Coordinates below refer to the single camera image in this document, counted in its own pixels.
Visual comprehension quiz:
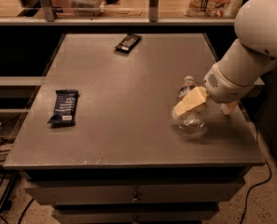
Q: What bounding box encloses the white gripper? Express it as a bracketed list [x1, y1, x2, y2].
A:
[172, 63, 254, 119]

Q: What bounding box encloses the clear plastic water bottle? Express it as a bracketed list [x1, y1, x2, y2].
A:
[174, 76, 206, 139]

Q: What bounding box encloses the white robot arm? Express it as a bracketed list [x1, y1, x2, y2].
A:
[172, 0, 277, 119]

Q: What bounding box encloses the dark blue rxbar wrapper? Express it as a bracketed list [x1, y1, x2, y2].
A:
[48, 90, 78, 126]

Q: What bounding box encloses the colourful snack bag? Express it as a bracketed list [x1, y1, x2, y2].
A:
[185, 0, 243, 18]

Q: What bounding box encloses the black snack bar wrapper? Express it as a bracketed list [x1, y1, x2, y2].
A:
[115, 34, 142, 53]

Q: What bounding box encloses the grey drawer cabinet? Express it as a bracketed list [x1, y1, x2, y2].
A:
[5, 34, 264, 224]

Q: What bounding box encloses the clear plastic container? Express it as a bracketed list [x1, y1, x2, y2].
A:
[68, 0, 104, 17]

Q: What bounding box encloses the black cable on floor right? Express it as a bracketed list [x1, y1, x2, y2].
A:
[239, 121, 273, 224]

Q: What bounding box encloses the metal shelf rail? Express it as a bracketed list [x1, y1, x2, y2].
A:
[0, 0, 236, 27]

